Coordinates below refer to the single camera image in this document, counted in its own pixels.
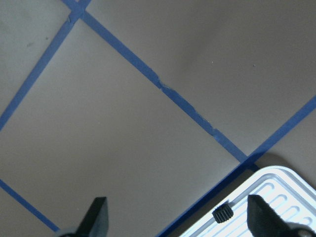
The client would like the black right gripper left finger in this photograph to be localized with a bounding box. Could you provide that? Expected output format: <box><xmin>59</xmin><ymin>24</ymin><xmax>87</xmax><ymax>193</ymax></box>
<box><xmin>59</xmin><ymin>197</ymin><xmax>109</xmax><ymax>237</ymax></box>

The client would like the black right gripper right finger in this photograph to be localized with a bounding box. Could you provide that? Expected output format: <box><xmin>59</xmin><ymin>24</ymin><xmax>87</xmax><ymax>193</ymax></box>
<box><xmin>247</xmin><ymin>195</ymin><xmax>316</xmax><ymax>237</ymax></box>

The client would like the black bearing gear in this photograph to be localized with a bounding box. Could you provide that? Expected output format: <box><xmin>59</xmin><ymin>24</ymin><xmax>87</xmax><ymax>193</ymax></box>
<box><xmin>212</xmin><ymin>203</ymin><xmax>234</xmax><ymax>224</ymax></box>

